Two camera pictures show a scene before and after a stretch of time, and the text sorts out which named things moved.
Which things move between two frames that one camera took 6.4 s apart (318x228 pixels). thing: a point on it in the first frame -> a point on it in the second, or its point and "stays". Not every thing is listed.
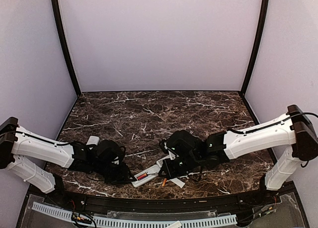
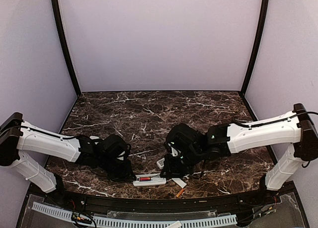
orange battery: (164, 182) -> (180, 192)
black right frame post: (264, 16) stays
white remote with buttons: (151, 172) -> (148, 180)
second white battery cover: (176, 224) stays
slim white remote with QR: (160, 162) stays
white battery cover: (179, 183) stays
